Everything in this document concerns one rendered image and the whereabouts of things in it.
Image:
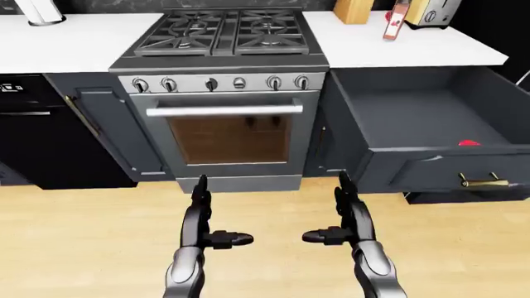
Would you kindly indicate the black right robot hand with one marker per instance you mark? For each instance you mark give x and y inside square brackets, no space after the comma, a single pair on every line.
[352,214]

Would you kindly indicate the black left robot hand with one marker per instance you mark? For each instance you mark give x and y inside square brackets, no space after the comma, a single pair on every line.
[198,214]

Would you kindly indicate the dark grey open drawer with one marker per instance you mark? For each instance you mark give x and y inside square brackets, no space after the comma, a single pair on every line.
[430,130]

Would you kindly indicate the red object in drawer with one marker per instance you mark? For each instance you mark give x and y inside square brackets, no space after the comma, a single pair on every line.
[469,143]

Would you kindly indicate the narrow dark grey cabinet door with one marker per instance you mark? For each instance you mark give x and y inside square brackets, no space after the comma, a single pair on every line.
[321,133]

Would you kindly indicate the stainless steel gas stove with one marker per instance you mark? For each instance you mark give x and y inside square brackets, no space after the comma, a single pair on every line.
[223,93]

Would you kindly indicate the round stove knob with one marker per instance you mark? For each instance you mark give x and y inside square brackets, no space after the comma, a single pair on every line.
[211,84]
[168,84]
[274,82]
[239,82]
[302,82]
[140,84]

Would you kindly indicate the black dishwasher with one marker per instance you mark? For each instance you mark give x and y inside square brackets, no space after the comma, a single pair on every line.
[54,133]

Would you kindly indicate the pink labelled bottle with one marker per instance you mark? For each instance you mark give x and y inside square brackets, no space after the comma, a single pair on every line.
[395,21]

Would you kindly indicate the wooden knife block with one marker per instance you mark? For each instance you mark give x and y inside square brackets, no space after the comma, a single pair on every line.
[352,10]

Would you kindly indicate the silver toaster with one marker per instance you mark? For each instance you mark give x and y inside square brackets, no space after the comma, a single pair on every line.
[430,14]

